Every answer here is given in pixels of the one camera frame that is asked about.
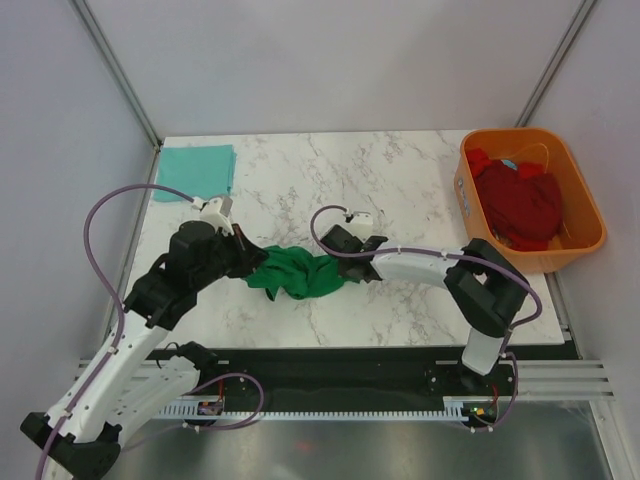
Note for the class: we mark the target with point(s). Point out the aluminium rail profile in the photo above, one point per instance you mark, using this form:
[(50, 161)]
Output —
[(570, 382)]

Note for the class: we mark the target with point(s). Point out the aluminium frame post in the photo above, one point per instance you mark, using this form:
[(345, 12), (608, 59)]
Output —
[(116, 70), (568, 39)]

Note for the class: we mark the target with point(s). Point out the right aluminium frame post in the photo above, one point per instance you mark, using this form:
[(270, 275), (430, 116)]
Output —
[(568, 39)]

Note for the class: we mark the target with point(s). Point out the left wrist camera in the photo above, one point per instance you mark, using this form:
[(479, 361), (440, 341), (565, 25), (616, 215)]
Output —
[(216, 212)]

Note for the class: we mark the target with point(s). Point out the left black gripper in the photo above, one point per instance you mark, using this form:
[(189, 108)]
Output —
[(249, 255)]

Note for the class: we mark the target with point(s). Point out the bright red t shirt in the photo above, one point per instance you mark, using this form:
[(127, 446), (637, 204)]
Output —
[(478, 161)]

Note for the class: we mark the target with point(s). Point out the orange plastic bin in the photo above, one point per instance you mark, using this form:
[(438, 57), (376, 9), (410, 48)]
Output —
[(582, 230)]

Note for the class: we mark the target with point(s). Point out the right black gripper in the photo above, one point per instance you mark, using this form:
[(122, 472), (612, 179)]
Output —
[(341, 270)]

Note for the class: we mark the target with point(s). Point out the folded teal t shirt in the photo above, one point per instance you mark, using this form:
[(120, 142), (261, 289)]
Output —
[(204, 172)]

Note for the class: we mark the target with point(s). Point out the left aluminium frame post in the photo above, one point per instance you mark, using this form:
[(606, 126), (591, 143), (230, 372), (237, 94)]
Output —
[(116, 70)]

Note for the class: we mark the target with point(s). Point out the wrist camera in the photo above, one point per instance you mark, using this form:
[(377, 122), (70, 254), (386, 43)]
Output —
[(359, 224), (216, 212)]

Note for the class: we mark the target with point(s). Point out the dark red t shirt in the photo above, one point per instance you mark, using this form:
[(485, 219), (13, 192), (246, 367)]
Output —
[(522, 205)]

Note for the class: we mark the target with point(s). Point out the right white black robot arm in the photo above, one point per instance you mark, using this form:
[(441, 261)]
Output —
[(487, 289)]

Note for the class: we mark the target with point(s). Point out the green t shirt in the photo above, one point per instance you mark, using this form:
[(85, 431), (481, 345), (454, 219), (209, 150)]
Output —
[(296, 272)]

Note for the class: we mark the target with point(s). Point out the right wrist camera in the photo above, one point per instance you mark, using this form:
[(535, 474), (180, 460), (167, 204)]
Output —
[(359, 224)]

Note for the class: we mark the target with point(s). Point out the white slotted cable duct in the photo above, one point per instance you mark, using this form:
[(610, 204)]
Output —
[(192, 410)]

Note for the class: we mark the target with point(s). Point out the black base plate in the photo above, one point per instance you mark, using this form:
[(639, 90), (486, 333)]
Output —
[(246, 393)]

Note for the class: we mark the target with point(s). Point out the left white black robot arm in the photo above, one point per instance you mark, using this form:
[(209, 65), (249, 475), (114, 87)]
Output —
[(87, 429)]

